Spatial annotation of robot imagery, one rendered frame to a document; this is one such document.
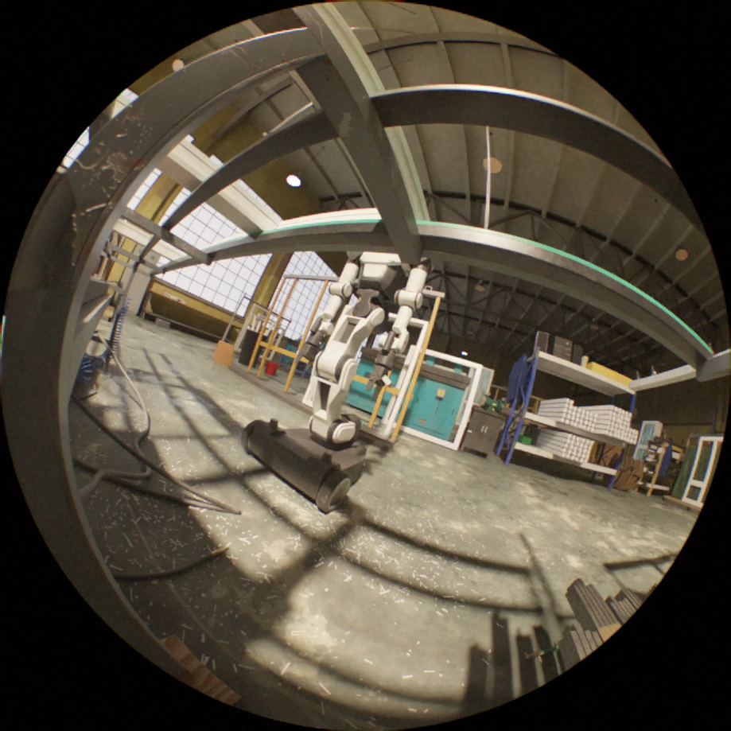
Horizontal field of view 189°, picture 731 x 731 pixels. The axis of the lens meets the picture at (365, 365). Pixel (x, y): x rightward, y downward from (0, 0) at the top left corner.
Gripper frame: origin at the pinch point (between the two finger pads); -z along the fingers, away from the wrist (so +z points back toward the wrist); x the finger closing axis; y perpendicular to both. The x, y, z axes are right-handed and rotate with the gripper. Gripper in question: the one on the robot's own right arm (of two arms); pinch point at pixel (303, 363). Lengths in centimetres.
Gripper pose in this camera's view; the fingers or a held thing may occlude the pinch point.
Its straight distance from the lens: 123.6
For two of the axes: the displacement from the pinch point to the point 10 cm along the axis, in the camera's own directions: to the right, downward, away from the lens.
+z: 4.0, -8.8, 2.4
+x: -3.2, -3.8, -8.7
